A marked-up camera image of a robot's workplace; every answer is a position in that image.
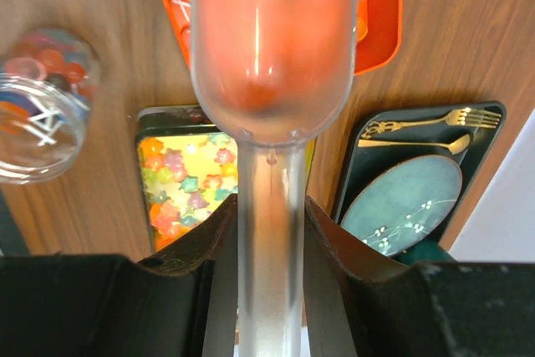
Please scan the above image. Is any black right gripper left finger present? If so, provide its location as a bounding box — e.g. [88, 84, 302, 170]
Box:
[1, 196, 237, 356]

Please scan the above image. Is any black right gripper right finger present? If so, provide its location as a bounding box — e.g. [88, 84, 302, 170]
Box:
[303, 198, 534, 356]

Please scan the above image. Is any black tin of star candies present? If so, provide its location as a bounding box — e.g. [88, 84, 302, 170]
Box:
[135, 105, 317, 254]

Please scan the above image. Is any clear glass jar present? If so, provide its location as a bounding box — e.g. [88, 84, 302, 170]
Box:
[1, 27, 101, 185]

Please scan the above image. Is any orange box of lollipops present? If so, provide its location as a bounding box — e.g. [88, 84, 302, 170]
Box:
[162, 0, 403, 76]

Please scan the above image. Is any clear plastic scoop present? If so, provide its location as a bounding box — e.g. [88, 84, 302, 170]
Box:
[190, 0, 358, 356]

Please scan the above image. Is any teal ceramic plate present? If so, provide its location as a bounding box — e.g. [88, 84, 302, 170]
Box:
[340, 155, 463, 257]

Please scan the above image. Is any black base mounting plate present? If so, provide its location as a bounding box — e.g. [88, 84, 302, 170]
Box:
[0, 194, 30, 256]

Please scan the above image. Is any gold spoon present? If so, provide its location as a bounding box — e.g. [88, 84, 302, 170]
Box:
[357, 134, 471, 156]

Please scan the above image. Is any black serving tray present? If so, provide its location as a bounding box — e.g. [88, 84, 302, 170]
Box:
[331, 101, 507, 264]

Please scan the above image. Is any gold fork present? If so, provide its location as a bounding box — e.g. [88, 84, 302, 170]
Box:
[360, 107, 502, 140]

